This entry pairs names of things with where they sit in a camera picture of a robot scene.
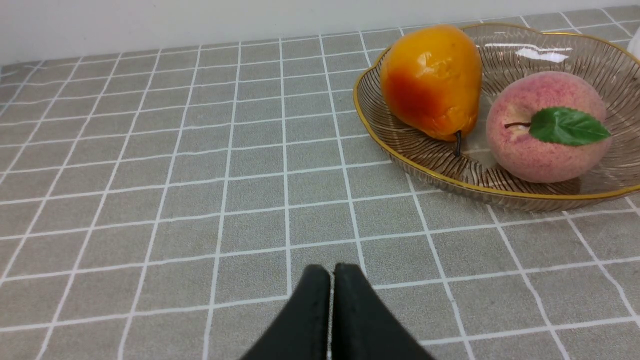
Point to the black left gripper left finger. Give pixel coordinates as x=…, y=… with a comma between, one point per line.
x=300, y=330

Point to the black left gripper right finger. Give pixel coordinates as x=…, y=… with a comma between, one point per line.
x=363, y=327

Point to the amber glass fruit bowl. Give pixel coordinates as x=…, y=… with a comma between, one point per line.
x=510, y=52

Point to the grey checked tablecloth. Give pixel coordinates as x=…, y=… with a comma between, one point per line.
x=162, y=205

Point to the orange pear in bowl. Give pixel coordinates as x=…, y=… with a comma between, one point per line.
x=431, y=80

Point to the pink peach with leaf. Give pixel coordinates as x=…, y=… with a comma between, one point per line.
x=548, y=127

